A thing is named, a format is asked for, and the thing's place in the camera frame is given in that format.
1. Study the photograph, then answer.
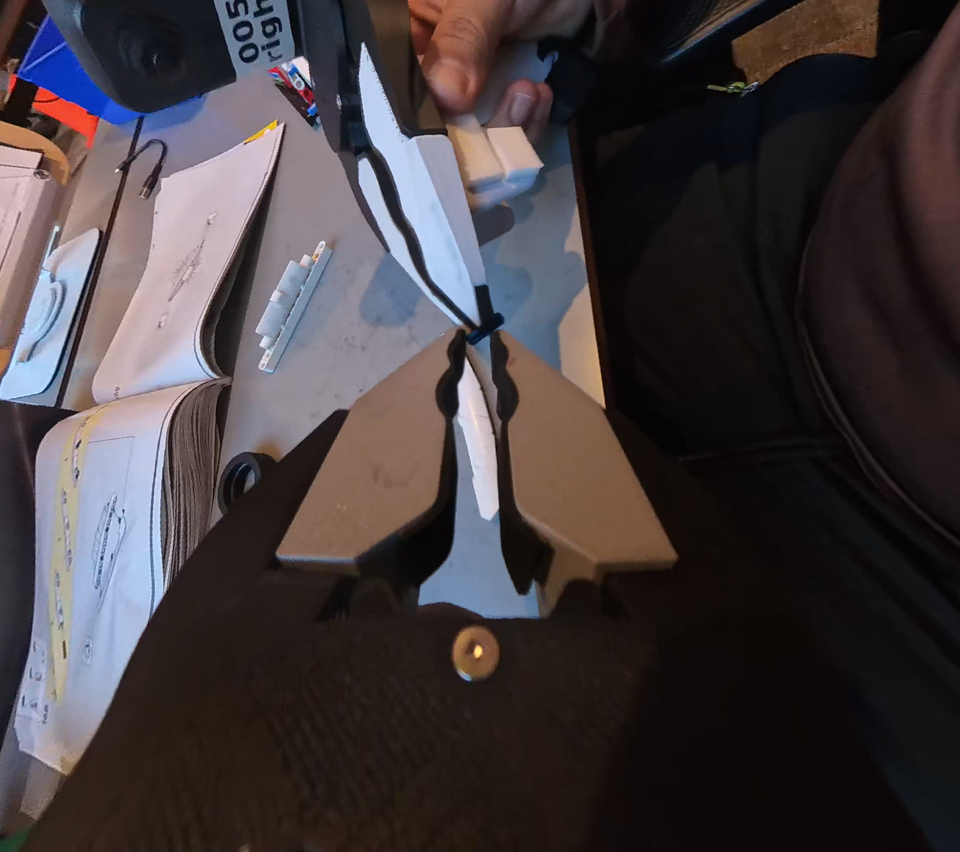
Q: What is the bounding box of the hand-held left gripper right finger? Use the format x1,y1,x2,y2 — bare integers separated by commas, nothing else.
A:
489,331,680,598

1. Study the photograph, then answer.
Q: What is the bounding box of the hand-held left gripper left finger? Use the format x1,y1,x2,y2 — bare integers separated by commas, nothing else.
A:
276,329,466,586

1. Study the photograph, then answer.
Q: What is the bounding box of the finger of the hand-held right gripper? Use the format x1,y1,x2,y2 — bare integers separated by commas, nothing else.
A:
358,44,487,326
356,156,468,326

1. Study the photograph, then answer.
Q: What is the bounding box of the long white pointed panel piece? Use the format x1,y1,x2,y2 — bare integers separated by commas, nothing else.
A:
455,357,502,521

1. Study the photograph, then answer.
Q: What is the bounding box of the grey desk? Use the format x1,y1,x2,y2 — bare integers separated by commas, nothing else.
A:
0,0,609,823

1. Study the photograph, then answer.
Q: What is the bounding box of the blue plastic bin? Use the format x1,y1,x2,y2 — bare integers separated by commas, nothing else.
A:
16,0,219,125

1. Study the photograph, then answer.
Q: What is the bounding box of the white beam with cylinders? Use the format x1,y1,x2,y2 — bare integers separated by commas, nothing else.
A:
257,240,335,373

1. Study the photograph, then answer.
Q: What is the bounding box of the black rubber toy tyre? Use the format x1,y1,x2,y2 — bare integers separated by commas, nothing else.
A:
219,450,279,515

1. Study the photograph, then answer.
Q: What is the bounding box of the red white toy car model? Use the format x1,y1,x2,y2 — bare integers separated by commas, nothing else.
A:
270,60,320,125

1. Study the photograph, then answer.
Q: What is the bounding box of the open instruction booklet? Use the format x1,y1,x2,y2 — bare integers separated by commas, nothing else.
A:
15,120,286,774

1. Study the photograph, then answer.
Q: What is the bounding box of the person's black garment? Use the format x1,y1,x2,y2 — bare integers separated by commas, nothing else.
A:
585,42,960,852

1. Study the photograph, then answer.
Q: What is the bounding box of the white flat pad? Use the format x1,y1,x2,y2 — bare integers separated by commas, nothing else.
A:
0,228,103,401

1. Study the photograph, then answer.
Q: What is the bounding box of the person's brown-shirted torso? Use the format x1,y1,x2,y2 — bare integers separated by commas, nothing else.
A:
798,19,960,553

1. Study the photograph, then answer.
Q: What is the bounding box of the black cable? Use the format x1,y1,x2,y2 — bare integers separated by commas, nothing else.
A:
114,139,168,200

